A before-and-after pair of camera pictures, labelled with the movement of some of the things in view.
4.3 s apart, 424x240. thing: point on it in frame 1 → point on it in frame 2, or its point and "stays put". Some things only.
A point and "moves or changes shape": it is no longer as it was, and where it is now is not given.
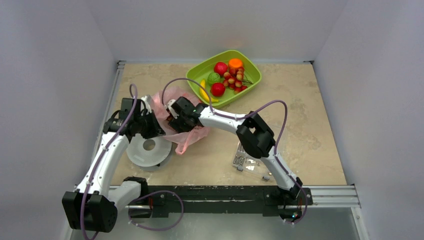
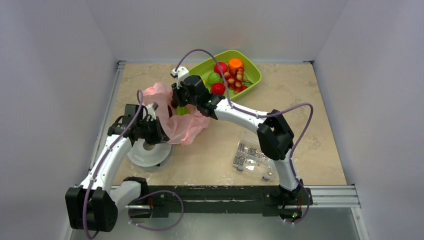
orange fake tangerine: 235,63 stays put
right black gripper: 175,121 → 178,99
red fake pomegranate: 218,89 stays put
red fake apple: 220,68 stays put
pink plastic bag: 181,139 moves or changes shape
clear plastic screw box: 244,162 stays put
